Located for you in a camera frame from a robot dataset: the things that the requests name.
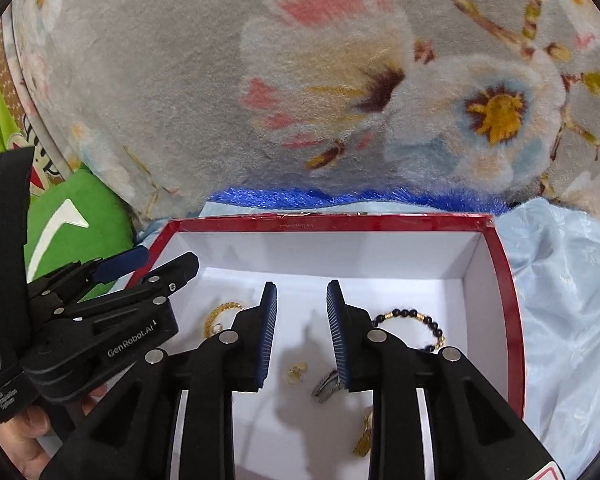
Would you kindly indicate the green round plush cushion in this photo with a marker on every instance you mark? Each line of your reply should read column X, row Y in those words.
column 78, row 220

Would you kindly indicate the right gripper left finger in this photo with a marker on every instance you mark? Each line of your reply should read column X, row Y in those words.
column 174, row 410

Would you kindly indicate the gold chain bangle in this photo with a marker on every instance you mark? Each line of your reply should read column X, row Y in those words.
column 213, row 322

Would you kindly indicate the colourful monkey cartoon sheet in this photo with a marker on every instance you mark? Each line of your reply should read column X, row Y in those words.
column 20, row 123

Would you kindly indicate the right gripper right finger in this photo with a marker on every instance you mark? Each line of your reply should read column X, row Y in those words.
column 434, row 414

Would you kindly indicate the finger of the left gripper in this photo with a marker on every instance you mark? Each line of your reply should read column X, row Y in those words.
column 75, row 280
column 163, row 281

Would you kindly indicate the gold wristwatch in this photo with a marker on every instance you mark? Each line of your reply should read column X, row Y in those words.
column 364, row 443

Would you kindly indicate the red box with strap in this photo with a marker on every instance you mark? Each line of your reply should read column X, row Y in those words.
column 451, row 267

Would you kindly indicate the silver blue-dial wristwatch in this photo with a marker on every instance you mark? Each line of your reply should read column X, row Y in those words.
column 327, row 387

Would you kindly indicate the grey floral blanket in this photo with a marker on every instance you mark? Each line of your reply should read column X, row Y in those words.
column 170, row 101

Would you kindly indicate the person's left hand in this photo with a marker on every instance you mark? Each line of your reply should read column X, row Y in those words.
column 20, row 440

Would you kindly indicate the light blue bedsheet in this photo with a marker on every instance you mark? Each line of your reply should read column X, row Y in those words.
column 554, row 258

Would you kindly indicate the blue fuzzy fabric edge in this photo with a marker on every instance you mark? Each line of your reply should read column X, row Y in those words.
column 298, row 198

